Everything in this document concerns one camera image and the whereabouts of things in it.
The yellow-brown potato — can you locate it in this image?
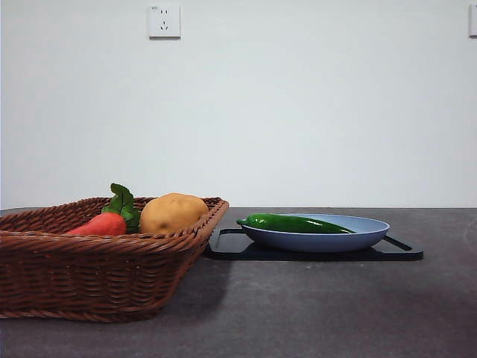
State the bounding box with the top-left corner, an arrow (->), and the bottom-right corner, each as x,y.
139,192 -> 210,236

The green pepper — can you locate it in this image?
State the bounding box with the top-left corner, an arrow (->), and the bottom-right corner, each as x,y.
236,213 -> 357,235

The black rectangular tray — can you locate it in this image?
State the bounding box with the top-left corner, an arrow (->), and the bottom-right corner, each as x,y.
206,227 -> 425,262

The white wall socket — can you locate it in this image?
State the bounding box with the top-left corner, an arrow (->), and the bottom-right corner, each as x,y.
148,4 -> 182,40

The orange carrot with green leaves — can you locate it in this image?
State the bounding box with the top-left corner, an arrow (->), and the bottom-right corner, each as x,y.
66,183 -> 141,236

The pale blue round plate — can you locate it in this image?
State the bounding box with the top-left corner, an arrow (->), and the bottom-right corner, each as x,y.
240,213 -> 391,254

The brown wicker basket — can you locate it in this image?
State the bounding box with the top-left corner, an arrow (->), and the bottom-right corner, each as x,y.
0,196 -> 230,324

